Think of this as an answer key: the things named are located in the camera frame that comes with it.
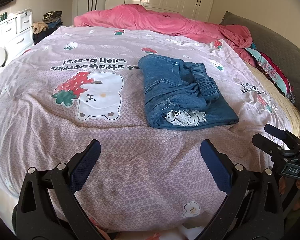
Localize tan fluffy cloth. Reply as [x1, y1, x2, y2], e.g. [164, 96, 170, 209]
[32, 22, 49, 34]

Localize blue denim jeans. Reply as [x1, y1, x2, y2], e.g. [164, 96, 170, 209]
[138, 54, 240, 130]

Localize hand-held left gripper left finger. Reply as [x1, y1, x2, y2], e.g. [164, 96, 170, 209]
[12, 139, 101, 240]

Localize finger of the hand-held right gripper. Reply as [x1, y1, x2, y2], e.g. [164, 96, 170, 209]
[252, 134, 291, 161]
[264, 124, 300, 151]

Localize dark folded clothes pile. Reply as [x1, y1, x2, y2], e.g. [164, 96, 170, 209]
[42, 11, 63, 27]

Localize pink white cloth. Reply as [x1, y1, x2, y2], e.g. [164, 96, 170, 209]
[85, 220, 208, 240]

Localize grey padded headboard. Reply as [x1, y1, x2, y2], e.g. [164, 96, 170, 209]
[219, 11, 300, 98]

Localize colourful floral cloth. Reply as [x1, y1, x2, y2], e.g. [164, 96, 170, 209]
[245, 47, 297, 105]

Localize pink strawberry printed bed sheet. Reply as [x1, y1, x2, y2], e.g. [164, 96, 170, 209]
[0, 25, 300, 230]

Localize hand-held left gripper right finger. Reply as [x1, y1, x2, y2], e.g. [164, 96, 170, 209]
[200, 139, 290, 240]

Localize white dresser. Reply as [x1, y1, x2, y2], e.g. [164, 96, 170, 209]
[0, 9, 34, 60]

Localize beige quilted blanket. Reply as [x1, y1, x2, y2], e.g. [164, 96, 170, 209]
[242, 60, 300, 140]

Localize pink duvet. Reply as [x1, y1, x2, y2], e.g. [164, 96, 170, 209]
[73, 4, 253, 62]

